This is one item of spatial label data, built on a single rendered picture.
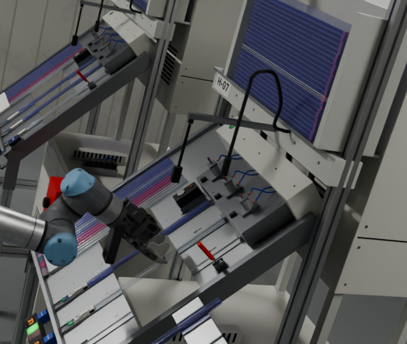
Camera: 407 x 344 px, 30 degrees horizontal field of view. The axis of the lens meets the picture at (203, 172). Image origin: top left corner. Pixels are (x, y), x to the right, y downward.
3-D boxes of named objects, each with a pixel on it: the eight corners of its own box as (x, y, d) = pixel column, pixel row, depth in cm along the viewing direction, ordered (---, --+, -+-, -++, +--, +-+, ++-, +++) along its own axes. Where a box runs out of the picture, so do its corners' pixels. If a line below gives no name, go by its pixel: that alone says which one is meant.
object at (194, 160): (210, 302, 187) (202, 289, 184) (140, 192, 244) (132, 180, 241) (319, 227, 189) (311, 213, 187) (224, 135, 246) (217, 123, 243)
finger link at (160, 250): (182, 255, 197) (158, 235, 193) (166, 271, 197) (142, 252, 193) (178, 250, 200) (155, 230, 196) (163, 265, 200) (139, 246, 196)
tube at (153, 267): (70, 327, 198) (68, 325, 197) (69, 325, 199) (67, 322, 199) (229, 219, 201) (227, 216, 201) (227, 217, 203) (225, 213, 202)
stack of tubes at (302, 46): (311, 142, 180) (347, 32, 171) (232, 79, 224) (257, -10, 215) (354, 148, 185) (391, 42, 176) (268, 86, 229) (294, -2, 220)
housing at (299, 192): (308, 239, 190) (285, 200, 182) (235, 164, 232) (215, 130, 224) (334, 222, 190) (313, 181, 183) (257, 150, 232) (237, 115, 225)
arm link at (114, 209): (95, 221, 184) (87, 207, 191) (108, 231, 187) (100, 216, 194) (116, 199, 184) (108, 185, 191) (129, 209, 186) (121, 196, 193)
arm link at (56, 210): (30, 238, 178) (63, 207, 177) (30, 218, 188) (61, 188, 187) (55, 257, 181) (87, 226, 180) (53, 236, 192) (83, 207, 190)
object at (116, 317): (80, 383, 183) (73, 375, 182) (39, 252, 240) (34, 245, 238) (146, 338, 185) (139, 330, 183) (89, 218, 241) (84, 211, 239)
